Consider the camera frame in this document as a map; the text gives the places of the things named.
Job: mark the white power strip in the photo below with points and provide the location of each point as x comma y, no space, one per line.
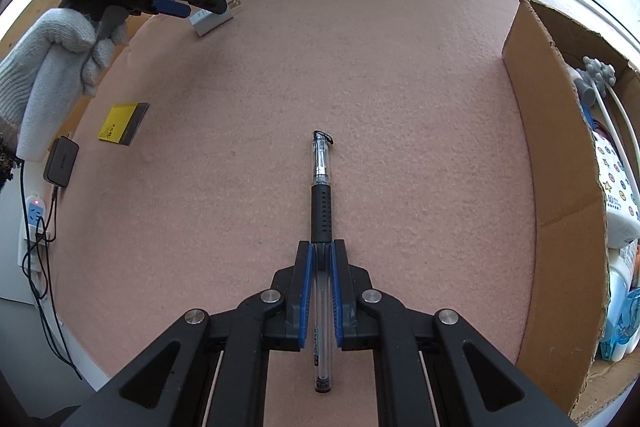
32,232

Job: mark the pink felt mat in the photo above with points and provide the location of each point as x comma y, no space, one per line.
250,107

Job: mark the black power adapter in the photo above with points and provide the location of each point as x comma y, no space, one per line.
61,162

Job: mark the person's left hand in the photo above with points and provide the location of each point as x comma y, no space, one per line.
45,57

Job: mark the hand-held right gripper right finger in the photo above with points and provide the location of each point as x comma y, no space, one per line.
336,297

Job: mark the patterned tissue pack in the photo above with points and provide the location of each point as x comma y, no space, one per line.
617,187

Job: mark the clear gel pen black grip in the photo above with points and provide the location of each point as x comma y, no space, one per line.
322,207

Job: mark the cardboard box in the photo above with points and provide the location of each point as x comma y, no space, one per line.
550,157

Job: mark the blue phone stand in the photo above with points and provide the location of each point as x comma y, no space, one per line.
587,117

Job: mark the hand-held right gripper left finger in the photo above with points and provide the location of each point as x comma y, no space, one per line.
308,297

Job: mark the pink lotion tube grey cap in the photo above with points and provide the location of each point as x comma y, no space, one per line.
585,93

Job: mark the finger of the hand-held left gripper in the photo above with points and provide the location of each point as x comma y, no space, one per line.
172,9
210,1

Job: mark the yellow and black ruler card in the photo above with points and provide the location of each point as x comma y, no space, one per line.
122,123

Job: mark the white USB wall charger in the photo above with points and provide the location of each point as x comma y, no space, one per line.
212,23

